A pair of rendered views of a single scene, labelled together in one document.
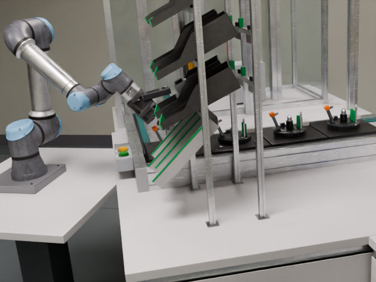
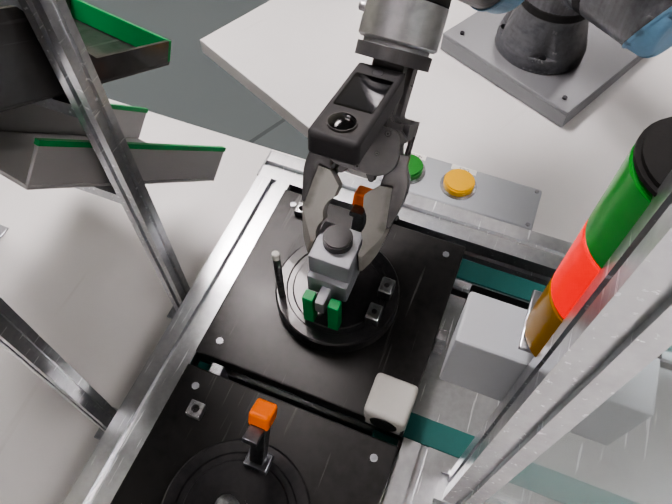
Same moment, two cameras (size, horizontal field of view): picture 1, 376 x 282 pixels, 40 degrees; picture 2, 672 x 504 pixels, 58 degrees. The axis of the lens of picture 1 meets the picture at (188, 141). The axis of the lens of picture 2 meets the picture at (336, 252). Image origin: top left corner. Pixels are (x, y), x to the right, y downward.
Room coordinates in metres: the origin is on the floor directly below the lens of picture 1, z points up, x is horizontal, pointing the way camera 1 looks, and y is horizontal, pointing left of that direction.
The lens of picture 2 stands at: (2.23, -0.23, 1.58)
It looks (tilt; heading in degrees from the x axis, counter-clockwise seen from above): 58 degrees down; 120
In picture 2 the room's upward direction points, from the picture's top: straight up
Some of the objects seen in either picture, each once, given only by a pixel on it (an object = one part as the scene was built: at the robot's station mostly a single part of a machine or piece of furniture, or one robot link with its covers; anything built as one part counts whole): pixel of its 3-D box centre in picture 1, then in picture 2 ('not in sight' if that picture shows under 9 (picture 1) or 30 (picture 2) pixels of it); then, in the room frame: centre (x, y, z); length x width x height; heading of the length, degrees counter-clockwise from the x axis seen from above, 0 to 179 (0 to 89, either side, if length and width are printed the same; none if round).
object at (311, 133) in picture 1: (289, 123); not in sight; (2.14, -0.44, 1.01); 0.24 x 0.24 x 0.13; 8
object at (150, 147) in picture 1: (175, 149); (337, 299); (2.07, 0.06, 0.96); 0.24 x 0.24 x 0.02; 8
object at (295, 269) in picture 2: not in sight; (337, 291); (2.07, 0.06, 0.98); 0.14 x 0.14 x 0.02
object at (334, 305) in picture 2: not in sight; (334, 314); (2.09, 0.01, 1.01); 0.01 x 0.01 x 0.05; 8
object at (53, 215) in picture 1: (41, 184); (514, 79); (2.09, 0.64, 0.84); 0.90 x 0.70 x 0.03; 163
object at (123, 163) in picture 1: (123, 156); (454, 198); (2.12, 0.28, 0.93); 0.21 x 0.07 x 0.06; 8
